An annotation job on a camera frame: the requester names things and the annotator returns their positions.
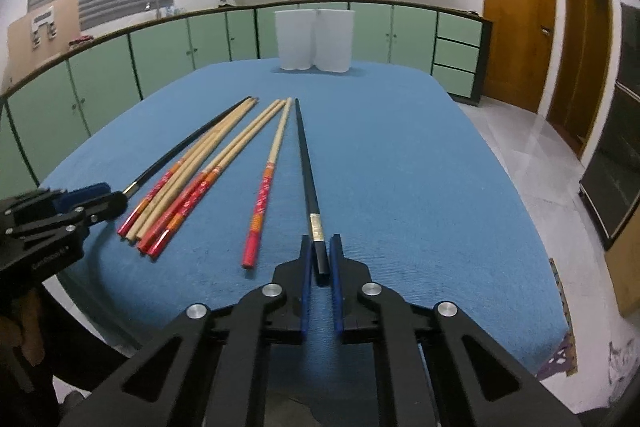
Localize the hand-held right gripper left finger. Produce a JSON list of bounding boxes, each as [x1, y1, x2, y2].
[[60, 234, 321, 427]]

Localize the black chopstick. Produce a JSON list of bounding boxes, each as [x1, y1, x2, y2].
[[121, 96, 252, 198], [294, 98, 331, 285]]

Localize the green base kitchen cabinets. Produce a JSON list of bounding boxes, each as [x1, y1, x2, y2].
[[0, 2, 493, 208]]

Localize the red-handled wooden chopstick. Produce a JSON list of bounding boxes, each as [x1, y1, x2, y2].
[[241, 97, 293, 269], [117, 97, 253, 238], [149, 98, 290, 262], [139, 99, 282, 255]]

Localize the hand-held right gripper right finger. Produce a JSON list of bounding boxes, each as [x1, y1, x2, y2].
[[327, 234, 583, 427]]

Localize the person's left hand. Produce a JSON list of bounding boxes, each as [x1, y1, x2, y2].
[[0, 289, 46, 350]]

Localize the cardboard board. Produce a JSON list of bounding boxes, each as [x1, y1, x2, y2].
[[6, 0, 82, 80]]

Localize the wooden door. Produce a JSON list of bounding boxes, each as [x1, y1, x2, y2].
[[480, 0, 558, 115], [545, 0, 615, 160]]

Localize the black glass cabinet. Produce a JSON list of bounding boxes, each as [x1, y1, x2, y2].
[[579, 2, 640, 253]]

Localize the white bracket on board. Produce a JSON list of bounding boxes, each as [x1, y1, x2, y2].
[[30, 6, 58, 50]]

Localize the white chopstick holder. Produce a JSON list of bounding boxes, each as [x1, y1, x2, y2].
[[274, 9, 318, 72], [314, 8, 356, 74]]

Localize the tan box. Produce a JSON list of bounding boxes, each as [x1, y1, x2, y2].
[[604, 217, 640, 319]]

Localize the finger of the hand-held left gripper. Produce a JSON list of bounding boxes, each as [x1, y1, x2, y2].
[[0, 182, 113, 219], [11, 191, 129, 242]]

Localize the blue table cloth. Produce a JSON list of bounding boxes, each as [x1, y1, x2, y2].
[[37, 57, 571, 375]]

